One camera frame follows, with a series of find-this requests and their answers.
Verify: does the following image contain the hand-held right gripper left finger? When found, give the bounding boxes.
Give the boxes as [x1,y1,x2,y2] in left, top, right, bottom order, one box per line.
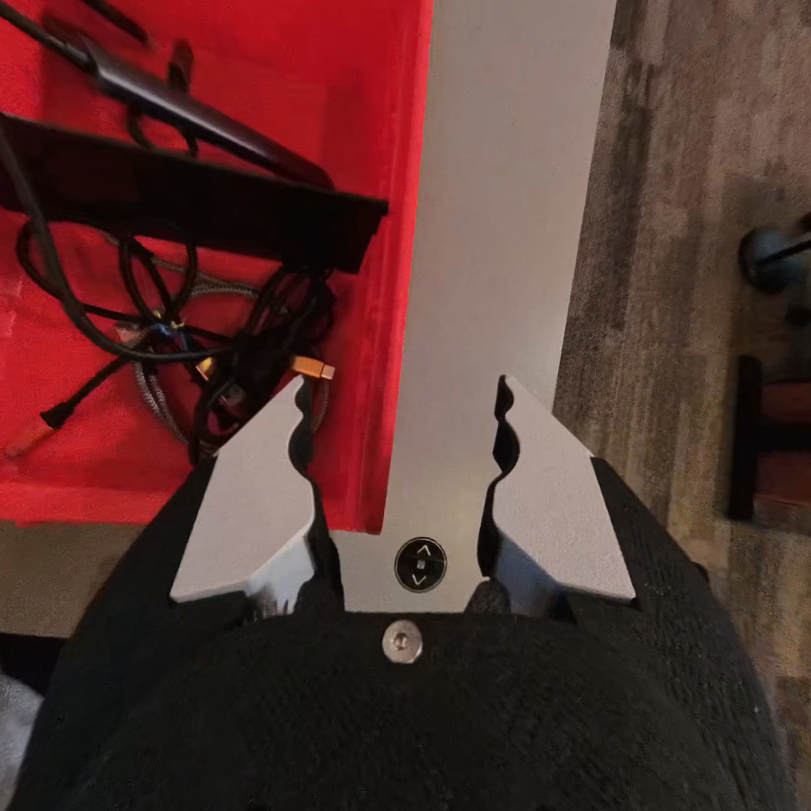
[169,374,347,614]

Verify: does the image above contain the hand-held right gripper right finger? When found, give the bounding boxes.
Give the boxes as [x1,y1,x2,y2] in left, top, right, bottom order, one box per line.
[468,374,637,614]

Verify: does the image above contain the grey braided cable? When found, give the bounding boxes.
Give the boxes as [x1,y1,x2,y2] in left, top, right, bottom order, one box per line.
[104,234,333,447]

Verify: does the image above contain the large red plastic bin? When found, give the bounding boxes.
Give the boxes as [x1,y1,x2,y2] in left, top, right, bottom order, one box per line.
[0,0,435,536]

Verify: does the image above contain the round black desk control button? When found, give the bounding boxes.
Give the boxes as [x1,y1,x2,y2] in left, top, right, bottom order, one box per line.
[394,537,448,593]

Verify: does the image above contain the dark wooden furniture piece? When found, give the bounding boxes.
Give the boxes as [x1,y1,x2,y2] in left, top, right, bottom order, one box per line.
[727,355,811,527]

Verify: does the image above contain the black bin divider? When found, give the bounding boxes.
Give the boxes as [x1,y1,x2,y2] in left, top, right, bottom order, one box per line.
[0,113,389,275]

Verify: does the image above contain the office chair caster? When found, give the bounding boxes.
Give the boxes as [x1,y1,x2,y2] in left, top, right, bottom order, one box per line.
[738,212,811,295]

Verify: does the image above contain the coiled black cable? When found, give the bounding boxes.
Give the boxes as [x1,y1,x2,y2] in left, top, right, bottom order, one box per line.
[190,266,337,463]

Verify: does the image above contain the thin black cable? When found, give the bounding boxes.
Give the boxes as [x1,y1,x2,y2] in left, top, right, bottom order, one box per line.
[0,127,235,458]

